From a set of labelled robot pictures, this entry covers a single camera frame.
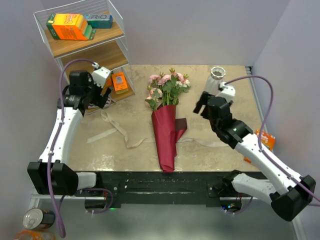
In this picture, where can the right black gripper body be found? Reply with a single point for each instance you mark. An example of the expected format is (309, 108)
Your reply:
(215, 125)

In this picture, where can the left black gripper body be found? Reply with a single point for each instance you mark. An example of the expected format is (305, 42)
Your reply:
(94, 92)

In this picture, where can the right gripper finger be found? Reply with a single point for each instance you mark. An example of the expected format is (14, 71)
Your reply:
(203, 100)
(204, 113)

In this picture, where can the white printed ribbon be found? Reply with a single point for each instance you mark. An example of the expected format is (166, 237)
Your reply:
(117, 128)

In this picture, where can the red wrapping paper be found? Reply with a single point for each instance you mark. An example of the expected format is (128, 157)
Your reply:
(167, 131)

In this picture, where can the pink flower bunch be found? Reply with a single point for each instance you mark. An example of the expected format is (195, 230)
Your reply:
(165, 89)

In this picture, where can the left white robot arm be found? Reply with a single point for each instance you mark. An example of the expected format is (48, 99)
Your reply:
(51, 174)

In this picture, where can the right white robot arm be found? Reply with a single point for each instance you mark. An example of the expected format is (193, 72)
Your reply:
(285, 190)

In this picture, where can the white ribbed vase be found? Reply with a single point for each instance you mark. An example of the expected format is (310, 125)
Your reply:
(214, 79)

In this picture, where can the purple wavy cloth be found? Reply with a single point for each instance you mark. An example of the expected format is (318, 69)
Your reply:
(107, 103)

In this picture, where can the orange blister pack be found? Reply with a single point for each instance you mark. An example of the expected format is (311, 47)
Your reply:
(119, 82)

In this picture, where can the orange razor package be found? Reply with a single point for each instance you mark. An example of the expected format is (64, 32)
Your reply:
(267, 139)

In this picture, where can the teal box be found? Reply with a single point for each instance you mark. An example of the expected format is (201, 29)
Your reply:
(99, 21)

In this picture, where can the orange sponge pack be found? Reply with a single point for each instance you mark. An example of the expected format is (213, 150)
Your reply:
(70, 26)

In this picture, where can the metal tin can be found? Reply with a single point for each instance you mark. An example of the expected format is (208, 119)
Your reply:
(38, 219)

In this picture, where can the white wire wooden shelf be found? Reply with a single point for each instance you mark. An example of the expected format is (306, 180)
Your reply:
(108, 48)

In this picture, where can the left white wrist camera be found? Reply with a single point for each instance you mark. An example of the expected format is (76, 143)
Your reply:
(100, 76)

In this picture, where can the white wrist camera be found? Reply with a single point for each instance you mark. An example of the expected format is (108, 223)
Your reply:
(100, 76)
(226, 91)

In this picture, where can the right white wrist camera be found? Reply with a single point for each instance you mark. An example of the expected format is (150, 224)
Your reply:
(226, 91)

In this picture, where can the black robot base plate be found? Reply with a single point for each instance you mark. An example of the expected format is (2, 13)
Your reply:
(157, 188)

